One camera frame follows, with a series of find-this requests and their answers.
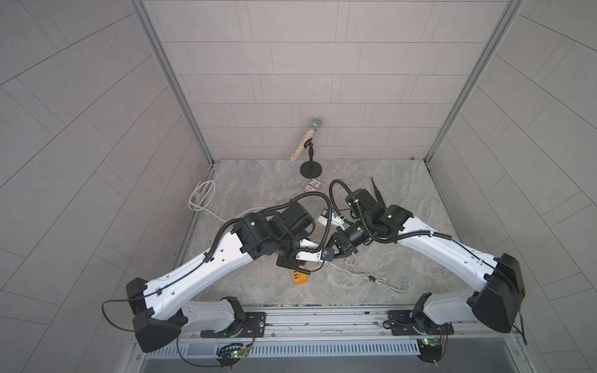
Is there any black microphone stand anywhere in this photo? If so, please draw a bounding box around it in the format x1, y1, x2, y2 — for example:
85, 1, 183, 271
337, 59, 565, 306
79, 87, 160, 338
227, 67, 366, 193
300, 138, 323, 179

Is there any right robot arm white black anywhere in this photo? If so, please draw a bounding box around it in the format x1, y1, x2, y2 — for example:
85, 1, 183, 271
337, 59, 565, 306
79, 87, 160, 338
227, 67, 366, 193
330, 180, 525, 334

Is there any white vented cable duct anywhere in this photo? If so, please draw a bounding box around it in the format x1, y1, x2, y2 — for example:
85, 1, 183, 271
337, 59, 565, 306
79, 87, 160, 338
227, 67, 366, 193
148, 340, 421, 359

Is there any glitter microphone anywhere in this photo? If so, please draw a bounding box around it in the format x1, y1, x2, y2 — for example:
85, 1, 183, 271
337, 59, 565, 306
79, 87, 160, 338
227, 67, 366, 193
290, 118, 323, 162

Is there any aluminium mounting rail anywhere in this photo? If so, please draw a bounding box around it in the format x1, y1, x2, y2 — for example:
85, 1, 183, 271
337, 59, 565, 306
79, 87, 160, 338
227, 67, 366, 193
134, 305, 519, 339

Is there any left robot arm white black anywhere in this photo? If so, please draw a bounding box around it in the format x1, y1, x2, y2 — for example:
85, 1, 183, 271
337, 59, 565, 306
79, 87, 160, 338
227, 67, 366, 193
124, 191, 333, 353

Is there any black electric toothbrush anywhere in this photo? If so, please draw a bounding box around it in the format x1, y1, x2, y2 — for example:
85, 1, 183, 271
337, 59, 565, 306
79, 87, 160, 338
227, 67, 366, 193
369, 177, 386, 209

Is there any small pink patterned box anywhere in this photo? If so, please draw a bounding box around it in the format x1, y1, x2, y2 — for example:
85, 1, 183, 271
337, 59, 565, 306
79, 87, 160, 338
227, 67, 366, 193
303, 178, 322, 192

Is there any white power strip cord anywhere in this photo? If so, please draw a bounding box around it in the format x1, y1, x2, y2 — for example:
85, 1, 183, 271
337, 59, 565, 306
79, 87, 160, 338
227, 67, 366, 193
188, 179, 262, 222

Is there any orange power strip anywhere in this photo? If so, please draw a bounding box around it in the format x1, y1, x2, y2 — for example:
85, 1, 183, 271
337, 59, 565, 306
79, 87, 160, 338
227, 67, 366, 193
291, 270, 308, 285

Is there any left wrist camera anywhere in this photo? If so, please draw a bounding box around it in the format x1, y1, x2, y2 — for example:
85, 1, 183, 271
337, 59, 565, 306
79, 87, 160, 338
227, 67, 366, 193
294, 239, 334, 263

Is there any white charging cable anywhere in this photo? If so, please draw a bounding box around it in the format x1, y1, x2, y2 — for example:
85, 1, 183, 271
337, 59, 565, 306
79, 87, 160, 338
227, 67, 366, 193
323, 253, 407, 295

